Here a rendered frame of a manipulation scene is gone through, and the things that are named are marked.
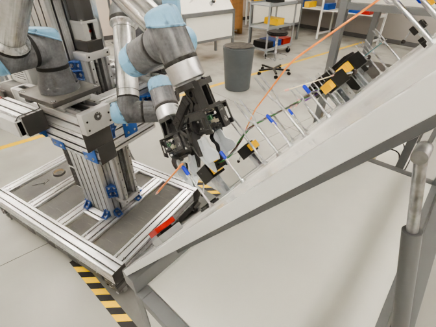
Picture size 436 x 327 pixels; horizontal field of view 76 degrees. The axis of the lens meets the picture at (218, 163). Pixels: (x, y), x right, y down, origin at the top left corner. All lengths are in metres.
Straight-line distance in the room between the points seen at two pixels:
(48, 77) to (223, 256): 0.92
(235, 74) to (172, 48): 3.63
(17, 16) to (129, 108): 0.38
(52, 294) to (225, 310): 1.36
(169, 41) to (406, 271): 0.54
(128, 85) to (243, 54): 3.22
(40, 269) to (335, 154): 2.10
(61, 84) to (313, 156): 1.14
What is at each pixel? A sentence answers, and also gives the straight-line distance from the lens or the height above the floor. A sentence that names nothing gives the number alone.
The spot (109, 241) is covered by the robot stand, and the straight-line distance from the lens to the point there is 1.87.
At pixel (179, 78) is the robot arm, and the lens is 0.60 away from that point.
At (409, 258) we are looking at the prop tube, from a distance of 0.43.
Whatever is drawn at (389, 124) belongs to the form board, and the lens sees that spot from 0.18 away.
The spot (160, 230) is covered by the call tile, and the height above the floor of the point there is 1.13.
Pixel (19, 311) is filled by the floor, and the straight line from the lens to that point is 2.07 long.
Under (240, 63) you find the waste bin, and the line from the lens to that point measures 4.15.
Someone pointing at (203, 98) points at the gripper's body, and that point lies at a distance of 0.59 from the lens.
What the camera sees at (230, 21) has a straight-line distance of 6.05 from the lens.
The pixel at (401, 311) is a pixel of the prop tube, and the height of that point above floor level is 1.19.
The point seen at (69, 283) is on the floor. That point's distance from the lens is 2.04.
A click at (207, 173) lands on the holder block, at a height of 1.15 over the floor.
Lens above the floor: 1.58
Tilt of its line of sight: 36 degrees down
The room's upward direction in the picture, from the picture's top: straight up
